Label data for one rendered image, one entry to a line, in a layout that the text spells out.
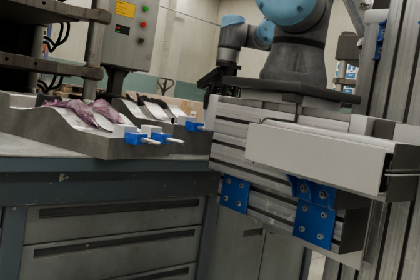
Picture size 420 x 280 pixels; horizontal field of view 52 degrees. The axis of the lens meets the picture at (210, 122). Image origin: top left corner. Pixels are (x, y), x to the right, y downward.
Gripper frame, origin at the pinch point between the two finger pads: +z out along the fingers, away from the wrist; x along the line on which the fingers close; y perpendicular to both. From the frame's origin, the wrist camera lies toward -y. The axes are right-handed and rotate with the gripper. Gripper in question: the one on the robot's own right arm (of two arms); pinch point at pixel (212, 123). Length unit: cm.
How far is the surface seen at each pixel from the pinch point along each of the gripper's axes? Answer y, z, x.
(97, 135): 9.5, 5.3, -46.6
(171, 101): -325, 2, 238
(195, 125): 5.3, 1.0, -11.9
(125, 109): -25.7, 0.2, -17.6
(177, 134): 2.1, 4.4, -15.7
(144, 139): 14.9, 4.6, -36.8
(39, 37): -140, -27, -6
